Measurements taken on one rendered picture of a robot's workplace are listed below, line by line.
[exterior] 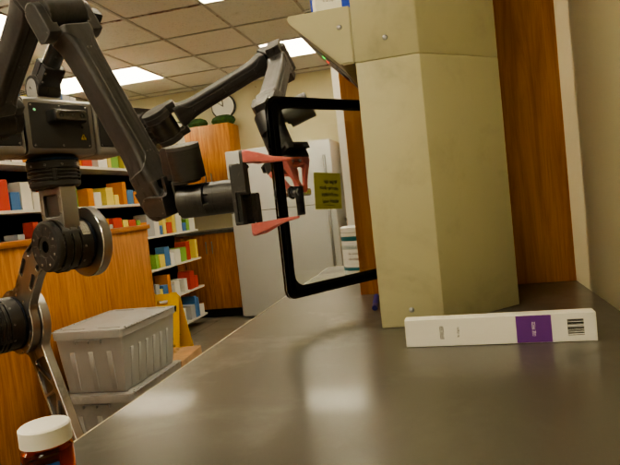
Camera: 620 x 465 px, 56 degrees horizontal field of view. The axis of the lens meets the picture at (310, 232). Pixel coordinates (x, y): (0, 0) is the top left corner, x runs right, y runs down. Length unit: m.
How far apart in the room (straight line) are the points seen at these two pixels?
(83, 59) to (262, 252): 5.23
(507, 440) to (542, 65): 1.00
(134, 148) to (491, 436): 0.75
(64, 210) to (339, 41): 0.94
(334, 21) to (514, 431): 0.74
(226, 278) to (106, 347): 3.55
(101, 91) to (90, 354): 2.24
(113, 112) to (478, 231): 0.68
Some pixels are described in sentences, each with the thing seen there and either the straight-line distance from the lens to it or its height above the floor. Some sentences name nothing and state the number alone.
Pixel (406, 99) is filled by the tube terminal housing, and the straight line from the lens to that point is 1.04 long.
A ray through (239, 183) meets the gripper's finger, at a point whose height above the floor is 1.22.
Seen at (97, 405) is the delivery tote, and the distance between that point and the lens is 3.24.
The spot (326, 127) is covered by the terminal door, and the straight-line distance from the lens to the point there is 1.24.
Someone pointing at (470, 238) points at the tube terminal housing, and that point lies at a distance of 1.09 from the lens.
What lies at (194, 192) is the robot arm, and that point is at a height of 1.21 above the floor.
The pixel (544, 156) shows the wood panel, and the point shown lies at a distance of 1.42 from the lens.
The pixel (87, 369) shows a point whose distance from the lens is 3.25.
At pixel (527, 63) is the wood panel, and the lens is 1.44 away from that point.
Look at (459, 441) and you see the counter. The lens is 0.60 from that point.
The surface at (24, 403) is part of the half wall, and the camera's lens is 3.28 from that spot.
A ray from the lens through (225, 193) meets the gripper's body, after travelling 0.98.
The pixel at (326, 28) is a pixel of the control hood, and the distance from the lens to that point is 1.09.
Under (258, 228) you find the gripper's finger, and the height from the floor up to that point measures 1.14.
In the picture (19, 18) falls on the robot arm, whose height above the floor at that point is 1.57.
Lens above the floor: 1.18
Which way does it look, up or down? 3 degrees down
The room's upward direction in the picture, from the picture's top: 6 degrees counter-clockwise
